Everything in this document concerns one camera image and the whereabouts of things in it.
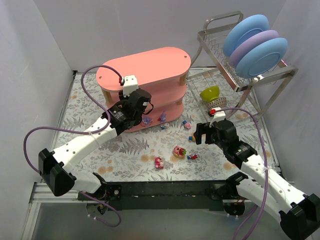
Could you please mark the green bowl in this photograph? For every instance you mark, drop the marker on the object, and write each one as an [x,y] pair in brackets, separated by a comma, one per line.
[209,94]

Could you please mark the blue front plate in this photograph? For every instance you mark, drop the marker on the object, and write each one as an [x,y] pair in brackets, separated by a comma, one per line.
[262,58]

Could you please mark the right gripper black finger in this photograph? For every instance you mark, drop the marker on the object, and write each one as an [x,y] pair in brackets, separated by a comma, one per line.
[200,135]
[203,127]

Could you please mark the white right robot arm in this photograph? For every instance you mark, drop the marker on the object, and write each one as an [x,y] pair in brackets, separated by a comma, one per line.
[270,185]

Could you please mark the pink three-tier wooden shelf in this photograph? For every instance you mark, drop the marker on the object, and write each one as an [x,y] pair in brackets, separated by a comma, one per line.
[161,72]

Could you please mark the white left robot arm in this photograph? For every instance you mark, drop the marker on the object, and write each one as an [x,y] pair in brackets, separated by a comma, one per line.
[56,167]

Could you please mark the red blue cat toy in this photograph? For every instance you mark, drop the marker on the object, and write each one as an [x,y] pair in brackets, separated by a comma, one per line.
[192,157]

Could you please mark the brown patterned ceramic bowl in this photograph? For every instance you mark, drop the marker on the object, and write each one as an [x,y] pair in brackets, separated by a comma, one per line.
[220,102]

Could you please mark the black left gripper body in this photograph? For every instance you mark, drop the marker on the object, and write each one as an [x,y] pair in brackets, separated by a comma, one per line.
[144,100]

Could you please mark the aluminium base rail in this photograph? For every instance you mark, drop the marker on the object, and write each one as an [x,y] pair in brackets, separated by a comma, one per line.
[175,210]

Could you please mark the purple bunny with red bow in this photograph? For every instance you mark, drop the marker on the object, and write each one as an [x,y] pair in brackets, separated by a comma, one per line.
[162,118]

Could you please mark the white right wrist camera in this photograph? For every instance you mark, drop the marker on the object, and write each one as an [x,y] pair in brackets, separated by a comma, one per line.
[217,115]

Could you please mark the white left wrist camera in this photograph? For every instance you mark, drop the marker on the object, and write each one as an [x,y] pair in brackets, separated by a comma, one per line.
[129,84]

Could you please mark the blue rear plate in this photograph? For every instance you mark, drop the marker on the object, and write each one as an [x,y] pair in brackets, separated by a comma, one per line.
[244,30]

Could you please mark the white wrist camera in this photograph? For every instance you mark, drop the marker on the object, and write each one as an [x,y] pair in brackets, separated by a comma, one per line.
[217,115]
[129,84]

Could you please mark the pink round duck toy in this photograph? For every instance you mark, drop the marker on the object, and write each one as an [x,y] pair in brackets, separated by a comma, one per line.
[186,124]

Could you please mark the purple plate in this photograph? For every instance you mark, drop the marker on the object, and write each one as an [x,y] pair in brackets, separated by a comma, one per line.
[249,45]

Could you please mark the pink bear on donut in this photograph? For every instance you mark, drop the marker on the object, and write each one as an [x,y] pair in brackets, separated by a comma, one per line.
[179,152]

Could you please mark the pink bear holding white toy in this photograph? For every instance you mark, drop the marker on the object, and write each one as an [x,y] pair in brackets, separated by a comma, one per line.
[159,164]

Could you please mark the metal dish rack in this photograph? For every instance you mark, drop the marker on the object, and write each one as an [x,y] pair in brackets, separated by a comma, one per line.
[211,39]

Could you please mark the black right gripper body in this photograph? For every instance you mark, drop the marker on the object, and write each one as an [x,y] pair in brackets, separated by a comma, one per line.
[201,132]

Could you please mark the blue plate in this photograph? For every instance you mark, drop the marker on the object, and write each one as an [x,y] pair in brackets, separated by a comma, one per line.
[244,30]
[262,58]

